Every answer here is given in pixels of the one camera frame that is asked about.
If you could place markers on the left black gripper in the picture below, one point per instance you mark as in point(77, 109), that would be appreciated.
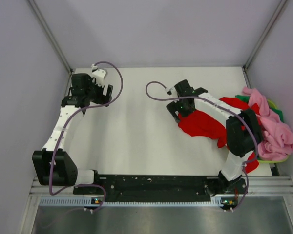
point(102, 99)

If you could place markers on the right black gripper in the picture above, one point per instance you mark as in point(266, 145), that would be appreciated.
point(173, 107)

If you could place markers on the red t shirt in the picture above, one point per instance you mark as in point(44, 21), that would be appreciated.
point(201, 124)

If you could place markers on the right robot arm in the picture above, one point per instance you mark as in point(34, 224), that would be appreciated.
point(230, 122)

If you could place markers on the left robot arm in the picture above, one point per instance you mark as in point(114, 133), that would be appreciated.
point(52, 163)

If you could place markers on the green t shirt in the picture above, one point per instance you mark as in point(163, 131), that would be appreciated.
point(241, 100)

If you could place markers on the lime green plastic basket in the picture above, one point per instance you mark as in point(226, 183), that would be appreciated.
point(261, 160)

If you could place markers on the pink t shirt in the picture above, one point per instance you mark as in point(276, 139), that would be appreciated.
point(278, 137)

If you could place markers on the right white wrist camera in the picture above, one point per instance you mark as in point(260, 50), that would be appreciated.
point(171, 92)

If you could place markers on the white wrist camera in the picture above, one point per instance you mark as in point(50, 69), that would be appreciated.
point(99, 76)
point(171, 92)

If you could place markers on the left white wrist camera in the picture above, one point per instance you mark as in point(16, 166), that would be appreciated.
point(99, 76)

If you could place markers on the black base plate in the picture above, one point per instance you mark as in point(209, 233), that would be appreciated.
point(166, 188)

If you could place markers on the grey slotted cable duct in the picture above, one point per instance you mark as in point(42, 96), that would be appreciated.
point(93, 202)

